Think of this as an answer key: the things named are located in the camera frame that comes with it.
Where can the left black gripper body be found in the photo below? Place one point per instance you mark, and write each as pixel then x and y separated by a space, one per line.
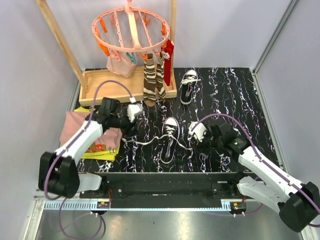
pixel 123 123

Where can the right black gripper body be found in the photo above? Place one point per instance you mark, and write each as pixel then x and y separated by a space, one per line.
pixel 213 143

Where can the black white sneaker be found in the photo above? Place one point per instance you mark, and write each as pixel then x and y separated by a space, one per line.
pixel 171 131
pixel 187 86

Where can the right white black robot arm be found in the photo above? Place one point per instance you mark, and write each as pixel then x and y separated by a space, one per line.
pixel 296 203

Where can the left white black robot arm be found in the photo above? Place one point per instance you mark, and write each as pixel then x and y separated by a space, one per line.
pixel 58 173

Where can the pink folded t-shirt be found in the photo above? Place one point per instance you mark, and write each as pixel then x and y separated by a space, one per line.
pixel 72 125

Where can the yellow-green folded garment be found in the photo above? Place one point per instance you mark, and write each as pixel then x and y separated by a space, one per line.
pixel 104 155

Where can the wooden drying rack stand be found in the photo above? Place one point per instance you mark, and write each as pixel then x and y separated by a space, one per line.
pixel 99 83

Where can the black marble pattern mat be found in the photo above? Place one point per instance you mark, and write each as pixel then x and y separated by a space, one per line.
pixel 227 90

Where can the pink hanging garment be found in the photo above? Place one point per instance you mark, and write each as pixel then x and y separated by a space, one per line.
pixel 125 67

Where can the left brown striped sock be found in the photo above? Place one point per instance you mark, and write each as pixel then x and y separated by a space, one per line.
pixel 149 81

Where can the brown striped sock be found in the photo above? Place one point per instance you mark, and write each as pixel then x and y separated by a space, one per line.
pixel 149 81
pixel 160 77

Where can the pink round clip hanger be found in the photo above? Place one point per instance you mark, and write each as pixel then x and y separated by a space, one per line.
pixel 133 15

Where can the right brown striped sock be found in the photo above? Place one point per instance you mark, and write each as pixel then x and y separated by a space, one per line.
pixel 160 77

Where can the red hanging cloth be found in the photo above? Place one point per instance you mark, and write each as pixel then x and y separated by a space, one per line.
pixel 168 53

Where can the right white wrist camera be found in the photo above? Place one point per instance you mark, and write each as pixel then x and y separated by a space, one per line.
pixel 197 131

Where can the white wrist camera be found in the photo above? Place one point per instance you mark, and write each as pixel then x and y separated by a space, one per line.
pixel 197 131
pixel 134 109

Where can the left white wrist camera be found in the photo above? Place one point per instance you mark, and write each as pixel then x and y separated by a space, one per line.
pixel 134 109

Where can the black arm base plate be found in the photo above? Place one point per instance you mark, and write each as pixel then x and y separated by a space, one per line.
pixel 166 190

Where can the grey slotted cable duct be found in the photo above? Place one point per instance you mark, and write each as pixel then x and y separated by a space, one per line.
pixel 83 205

